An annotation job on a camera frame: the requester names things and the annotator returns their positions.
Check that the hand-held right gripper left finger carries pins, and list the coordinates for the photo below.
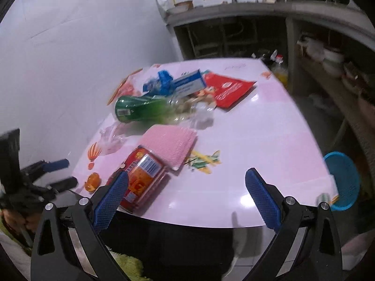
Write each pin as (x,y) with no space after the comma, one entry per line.
(112,202)

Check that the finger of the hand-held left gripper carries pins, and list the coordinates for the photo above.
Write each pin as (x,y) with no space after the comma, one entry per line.
(57,164)
(63,183)

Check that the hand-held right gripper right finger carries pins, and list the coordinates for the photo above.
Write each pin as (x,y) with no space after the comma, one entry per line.
(263,199)

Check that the red biscuit packet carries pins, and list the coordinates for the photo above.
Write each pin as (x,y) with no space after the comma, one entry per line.
(143,178)

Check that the clear plastic wrapper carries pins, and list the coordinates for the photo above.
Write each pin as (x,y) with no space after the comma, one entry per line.
(112,140)

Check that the pink textured cloth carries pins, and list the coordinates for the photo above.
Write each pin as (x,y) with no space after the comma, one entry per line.
(172,145)

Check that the blue plastic basket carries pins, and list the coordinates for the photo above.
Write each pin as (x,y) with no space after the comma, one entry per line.
(345,178)

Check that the green plastic bottle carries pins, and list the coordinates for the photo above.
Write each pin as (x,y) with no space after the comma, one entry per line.
(137,108)

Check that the clear red-edged wrapper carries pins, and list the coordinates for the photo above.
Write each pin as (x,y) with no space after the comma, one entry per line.
(124,86)

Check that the tan paper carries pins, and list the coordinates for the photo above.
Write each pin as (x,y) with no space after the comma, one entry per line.
(208,103)

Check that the red snack bag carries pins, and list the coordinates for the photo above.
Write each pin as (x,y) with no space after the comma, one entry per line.
(231,90)

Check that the blue plastic wrapper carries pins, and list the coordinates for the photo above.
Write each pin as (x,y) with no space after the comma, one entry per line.
(164,80)

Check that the blue white toothpaste box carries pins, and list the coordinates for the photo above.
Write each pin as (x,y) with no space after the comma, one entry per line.
(187,83)

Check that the person's left hand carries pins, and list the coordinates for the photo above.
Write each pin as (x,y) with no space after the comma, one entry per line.
(29,222)

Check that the white shoe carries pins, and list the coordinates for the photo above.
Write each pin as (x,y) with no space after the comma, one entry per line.
(238,240)

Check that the printed table cover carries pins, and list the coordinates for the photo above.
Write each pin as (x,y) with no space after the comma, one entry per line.
(263,140)

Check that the green fuzzy rug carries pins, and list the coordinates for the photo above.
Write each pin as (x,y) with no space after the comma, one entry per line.
(130,265)

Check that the cooking oil bottle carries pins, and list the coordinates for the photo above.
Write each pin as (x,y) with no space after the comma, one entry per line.
(281,74)

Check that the stack of white bowls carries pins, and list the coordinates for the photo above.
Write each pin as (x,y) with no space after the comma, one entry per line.
(333,61)

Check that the concrete kitchen counter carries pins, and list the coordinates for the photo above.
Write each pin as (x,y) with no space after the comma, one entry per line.
(293,8)

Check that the brown bowl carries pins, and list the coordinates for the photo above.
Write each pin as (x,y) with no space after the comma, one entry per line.
(183,5)

